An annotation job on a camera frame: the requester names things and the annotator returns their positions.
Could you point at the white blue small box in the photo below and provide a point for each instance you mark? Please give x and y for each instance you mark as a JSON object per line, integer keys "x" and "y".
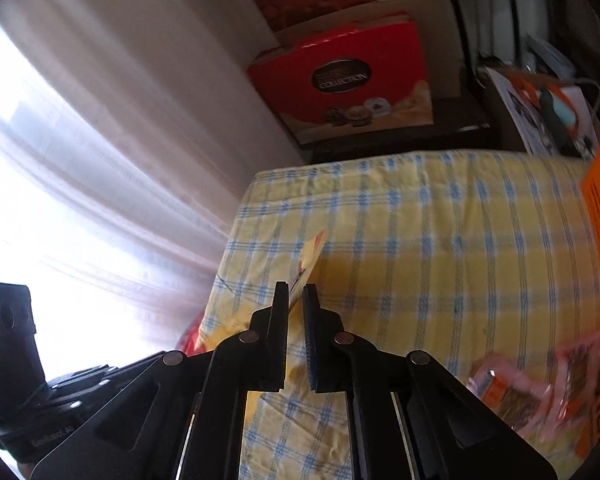
{"x": 547, "y": 55}

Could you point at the red snack packet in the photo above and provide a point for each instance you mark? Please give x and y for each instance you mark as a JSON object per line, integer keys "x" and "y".
{"x": 190, "y": 337}

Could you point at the yellow snack packet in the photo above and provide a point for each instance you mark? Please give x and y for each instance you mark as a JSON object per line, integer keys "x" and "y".
{"x": 312, "y": 255}

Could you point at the brown cardboard box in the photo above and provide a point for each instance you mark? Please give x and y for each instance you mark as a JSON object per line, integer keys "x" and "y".
{"x": 435, "y": 35}

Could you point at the light blue handheld device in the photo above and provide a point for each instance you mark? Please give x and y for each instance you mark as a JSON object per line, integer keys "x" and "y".
{"x": 560, "y": 110}

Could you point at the red chocolate gift box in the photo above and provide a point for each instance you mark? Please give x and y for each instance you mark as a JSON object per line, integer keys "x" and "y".
{"x": 330, "y": 80}

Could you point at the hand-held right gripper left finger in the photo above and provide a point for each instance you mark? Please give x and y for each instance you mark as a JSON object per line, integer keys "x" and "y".
{"x": 279, "y": 340}

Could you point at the yellow checked blanket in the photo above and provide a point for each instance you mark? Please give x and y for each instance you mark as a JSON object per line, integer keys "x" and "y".
{"x": 430, "y": 260}

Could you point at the pink orange snack packet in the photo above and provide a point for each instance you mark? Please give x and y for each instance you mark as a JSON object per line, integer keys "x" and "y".
{"x": 515, "y": 395}
{"x": 580, "y": 385}

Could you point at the white printed manual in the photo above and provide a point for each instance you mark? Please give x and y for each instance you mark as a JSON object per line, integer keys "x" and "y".
{"x": 522, "y": 110}

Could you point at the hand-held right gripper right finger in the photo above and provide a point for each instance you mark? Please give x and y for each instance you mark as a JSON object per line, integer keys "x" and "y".
{"x": 312, "y": 350}

